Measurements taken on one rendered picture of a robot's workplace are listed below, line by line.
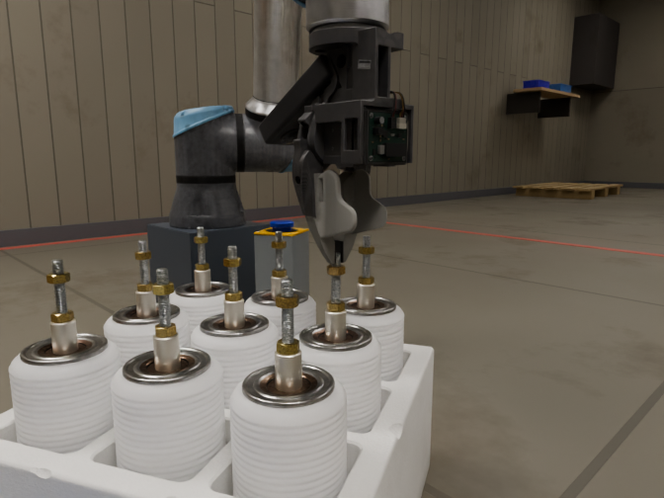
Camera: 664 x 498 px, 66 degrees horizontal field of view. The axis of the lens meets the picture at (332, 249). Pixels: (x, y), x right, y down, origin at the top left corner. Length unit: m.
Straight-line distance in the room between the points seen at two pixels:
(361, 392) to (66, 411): 0.27
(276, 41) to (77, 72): 2.18
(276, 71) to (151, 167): 2.26
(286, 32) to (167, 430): 0.71
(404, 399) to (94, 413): 0.31
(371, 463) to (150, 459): 0.18
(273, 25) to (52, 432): 0.71
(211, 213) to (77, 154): 2.09
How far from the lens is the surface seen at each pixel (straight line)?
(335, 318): 0.52
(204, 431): 0.47
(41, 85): 3.02
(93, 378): 0.53
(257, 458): 0.41
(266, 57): 0.98
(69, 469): 0.51
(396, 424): 0.53
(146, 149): 3.17
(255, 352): 0.54
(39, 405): 0.54
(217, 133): 1.00
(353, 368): 0.50
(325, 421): 0.40
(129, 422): 0.47
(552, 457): 0.87
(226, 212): 1.00
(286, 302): 0.40
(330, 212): 0.48
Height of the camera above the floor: 0.44
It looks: 10 degrees down
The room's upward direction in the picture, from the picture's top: straight up
